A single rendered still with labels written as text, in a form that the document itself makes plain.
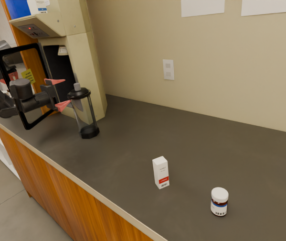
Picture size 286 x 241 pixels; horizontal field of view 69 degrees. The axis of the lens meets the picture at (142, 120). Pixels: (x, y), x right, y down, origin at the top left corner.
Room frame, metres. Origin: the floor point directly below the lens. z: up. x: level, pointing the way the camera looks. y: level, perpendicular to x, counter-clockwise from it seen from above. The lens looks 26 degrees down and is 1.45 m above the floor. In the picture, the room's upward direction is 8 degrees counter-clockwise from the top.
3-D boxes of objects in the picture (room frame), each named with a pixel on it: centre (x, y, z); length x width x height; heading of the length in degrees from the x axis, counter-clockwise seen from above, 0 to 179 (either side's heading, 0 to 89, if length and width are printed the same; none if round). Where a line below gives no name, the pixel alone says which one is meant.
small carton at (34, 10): (1.08, 0.40, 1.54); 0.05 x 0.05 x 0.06; 62
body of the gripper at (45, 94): (0.84, 0.40, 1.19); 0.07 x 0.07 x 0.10; 46
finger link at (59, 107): (0.89, 0.35, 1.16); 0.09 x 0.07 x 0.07; 136
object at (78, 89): (0.96, 0.28, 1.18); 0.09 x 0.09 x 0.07
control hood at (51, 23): (1.14, 0.45, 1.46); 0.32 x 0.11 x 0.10; 46
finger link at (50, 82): (0.89, 0.35, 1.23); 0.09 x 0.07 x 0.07; 136
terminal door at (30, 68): (1.13, 0.57, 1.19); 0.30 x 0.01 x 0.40; 166
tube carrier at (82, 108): (0.96, 0.28, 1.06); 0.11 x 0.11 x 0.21
